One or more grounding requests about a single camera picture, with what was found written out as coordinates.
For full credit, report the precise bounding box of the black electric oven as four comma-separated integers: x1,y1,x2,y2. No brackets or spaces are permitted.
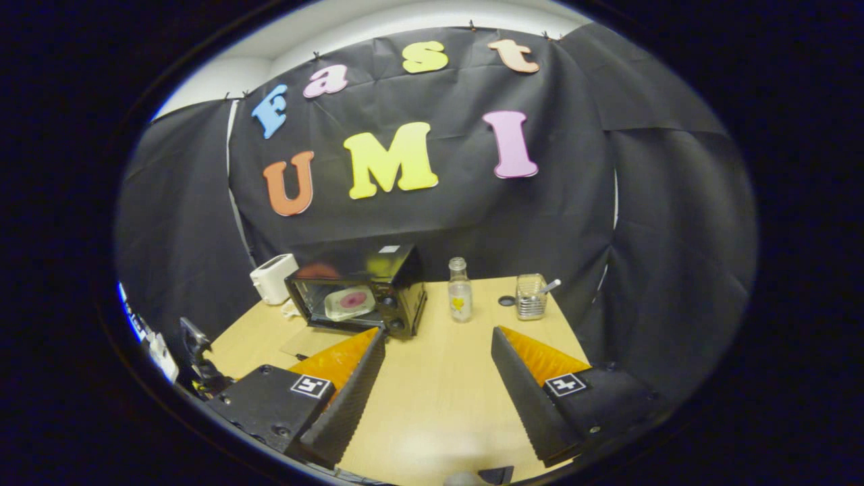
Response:
280,243,428,360

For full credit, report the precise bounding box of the wire mesh holder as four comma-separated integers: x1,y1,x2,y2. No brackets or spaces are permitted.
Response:
516,273,547,321

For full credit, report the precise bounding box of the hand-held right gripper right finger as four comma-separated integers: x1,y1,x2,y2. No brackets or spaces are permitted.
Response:
491,326,672,468

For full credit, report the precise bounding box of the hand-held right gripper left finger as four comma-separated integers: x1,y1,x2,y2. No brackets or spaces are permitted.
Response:
206,327,387,470

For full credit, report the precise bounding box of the white square plate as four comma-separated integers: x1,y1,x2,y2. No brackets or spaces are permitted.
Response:
324,285,376,322

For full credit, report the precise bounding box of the black backdrop cloth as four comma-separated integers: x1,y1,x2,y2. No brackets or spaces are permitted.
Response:
115,24,758,406

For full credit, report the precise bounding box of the white toaster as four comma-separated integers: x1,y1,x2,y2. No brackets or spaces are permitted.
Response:
250,253,299,306

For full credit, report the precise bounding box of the glass bottle yellow label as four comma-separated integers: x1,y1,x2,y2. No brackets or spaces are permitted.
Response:
448,256,473,323

